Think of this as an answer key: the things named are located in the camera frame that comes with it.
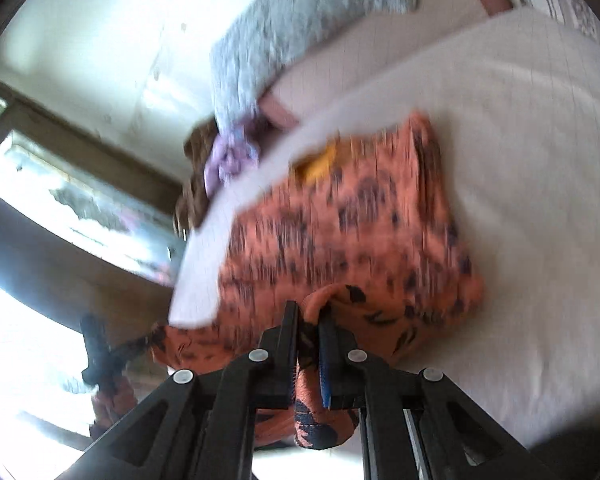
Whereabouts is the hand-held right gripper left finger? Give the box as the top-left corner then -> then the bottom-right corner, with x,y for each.
55,300 -> 301,480

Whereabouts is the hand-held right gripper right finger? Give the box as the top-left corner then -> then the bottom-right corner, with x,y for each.
318,306 -> 548,480

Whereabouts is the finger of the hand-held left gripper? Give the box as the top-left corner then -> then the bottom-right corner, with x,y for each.
80,314 -> 148,396

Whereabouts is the orange floral shirt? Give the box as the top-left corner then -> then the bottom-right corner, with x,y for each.
147,112 -> 486,451

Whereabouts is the stained glass wooden door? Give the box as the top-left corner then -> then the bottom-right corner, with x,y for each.
0,75 -> 188,288

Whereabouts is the brown garment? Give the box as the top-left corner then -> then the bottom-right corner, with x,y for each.
172,122 -> 221,233

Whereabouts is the purple floral cloth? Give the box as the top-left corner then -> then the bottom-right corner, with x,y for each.
204,122 -> 261,196

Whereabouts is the pink covered sofa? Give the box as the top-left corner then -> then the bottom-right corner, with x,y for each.
167,10 -> 600,461

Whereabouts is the pink bolster cushion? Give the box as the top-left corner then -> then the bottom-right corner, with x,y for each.
257,0 -> 513,128

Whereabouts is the grey quilted pillow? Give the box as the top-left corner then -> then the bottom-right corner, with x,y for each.
209,0 -> 420,131

